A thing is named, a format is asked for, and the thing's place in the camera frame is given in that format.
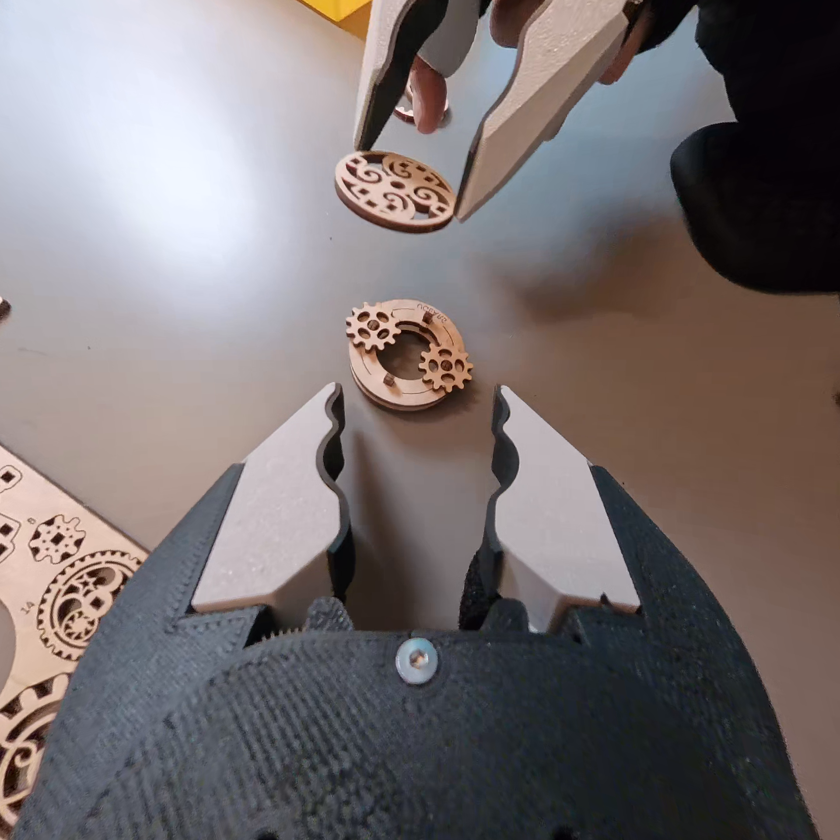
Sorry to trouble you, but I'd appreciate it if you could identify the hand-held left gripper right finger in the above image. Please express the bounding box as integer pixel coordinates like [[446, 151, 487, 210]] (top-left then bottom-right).
[[482, 384, 642, 634]]

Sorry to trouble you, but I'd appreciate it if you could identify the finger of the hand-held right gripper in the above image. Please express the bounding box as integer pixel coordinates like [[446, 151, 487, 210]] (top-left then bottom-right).
[[353, 0, 455, 153], [455, 0, 636, 223]]

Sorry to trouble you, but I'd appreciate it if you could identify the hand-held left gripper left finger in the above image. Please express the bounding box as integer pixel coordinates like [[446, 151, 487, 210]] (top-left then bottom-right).
[[190, 382, 355, 626]]

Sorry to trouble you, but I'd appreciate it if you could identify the swirl-cut wooden disc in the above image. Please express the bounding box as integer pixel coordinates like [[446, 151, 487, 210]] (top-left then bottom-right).
[[333, 150, 458, 235]]

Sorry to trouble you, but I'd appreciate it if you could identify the small wooden gear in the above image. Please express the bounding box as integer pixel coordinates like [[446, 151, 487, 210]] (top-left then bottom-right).
[[345, 303, 403, 355], [419, 343, 475, 393]]

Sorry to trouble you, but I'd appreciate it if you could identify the wooden ring base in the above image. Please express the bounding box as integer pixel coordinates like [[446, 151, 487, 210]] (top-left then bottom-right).
[[348, 298, 466, 413]]

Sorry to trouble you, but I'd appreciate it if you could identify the person's right forearm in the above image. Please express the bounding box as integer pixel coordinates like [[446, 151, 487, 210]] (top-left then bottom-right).
[[646, 0, 840, 294]]

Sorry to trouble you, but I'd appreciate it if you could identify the person's right hand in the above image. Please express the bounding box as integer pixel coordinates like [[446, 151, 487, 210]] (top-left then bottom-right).
[[410, 0, 654, 134]]

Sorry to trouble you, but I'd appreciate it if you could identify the yellow plastic bin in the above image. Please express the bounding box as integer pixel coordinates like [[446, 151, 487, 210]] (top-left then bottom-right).
[[295, 0, 376, 42]]

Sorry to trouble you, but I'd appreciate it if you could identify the laser-cut wooden parts sheet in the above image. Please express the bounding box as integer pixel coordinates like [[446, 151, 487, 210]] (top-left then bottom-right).
[[0, 445, 151, 815]]

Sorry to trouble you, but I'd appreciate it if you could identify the small wooden ring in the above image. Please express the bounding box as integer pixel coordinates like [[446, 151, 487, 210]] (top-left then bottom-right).
[[397, 79, 454, 127]]

